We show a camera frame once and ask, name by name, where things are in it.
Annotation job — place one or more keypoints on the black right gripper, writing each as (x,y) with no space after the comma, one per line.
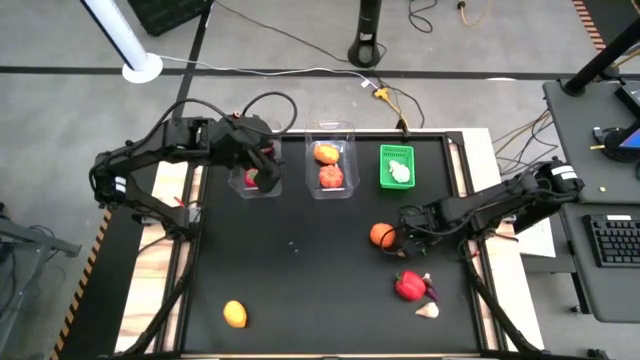
(425,222)

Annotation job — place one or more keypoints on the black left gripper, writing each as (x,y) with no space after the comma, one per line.
(240,140)

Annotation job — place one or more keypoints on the red toy strawberry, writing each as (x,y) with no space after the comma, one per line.
(251,178)

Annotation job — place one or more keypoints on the orange toy orange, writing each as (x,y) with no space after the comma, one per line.
(381,234)

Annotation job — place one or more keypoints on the red toy bell pepper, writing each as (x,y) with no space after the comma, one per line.
(410,286)

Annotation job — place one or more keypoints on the beige toy mushroom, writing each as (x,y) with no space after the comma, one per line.
(427,279)

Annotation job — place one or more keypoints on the orange toy pumpkin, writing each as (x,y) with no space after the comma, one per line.
(331,176)

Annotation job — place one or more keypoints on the yellow orange toy lemon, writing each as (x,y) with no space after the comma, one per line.
(234,314)

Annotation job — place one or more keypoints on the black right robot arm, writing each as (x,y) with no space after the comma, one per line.
(500,202)

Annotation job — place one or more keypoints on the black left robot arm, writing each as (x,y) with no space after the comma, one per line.
(150,152)

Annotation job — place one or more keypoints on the clear plastic bin white label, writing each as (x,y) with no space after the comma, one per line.
(312,190)

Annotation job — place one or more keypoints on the green plastic basket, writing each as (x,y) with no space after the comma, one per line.
(387,180)

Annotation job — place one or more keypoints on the yellow orange toy potato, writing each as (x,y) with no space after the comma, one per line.
(326,153)

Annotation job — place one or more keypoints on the purple toy eggplant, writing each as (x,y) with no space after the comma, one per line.
(431,293)

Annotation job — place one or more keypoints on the white toy cauliflower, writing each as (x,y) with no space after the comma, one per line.
(400,172)

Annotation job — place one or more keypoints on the white toy garlic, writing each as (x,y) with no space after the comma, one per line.
(429,311)

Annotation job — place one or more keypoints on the small red tag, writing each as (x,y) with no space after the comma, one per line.
(178,201)

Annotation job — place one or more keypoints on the white paper sheet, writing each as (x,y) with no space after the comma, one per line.
(540,242)

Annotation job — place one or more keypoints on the black floor stand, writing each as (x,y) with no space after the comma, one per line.
(365,50)

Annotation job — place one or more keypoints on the grey desk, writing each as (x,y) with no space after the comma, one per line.
(580,140)
(610,295)

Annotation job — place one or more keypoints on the black mat hazard stripe edge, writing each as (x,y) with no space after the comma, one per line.
(100,300)
(615,15)

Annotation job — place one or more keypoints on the white pole with black stripe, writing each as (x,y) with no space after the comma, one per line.
(115,30)

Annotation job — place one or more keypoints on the black keyboard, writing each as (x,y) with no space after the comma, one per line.
(615,240)

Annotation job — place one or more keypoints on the black desk device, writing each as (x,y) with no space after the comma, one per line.
(617,145)

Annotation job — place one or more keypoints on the grey metal stand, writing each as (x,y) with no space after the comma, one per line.
(30,240)

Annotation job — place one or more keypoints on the black desk pole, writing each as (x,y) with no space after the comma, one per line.
(600,60)

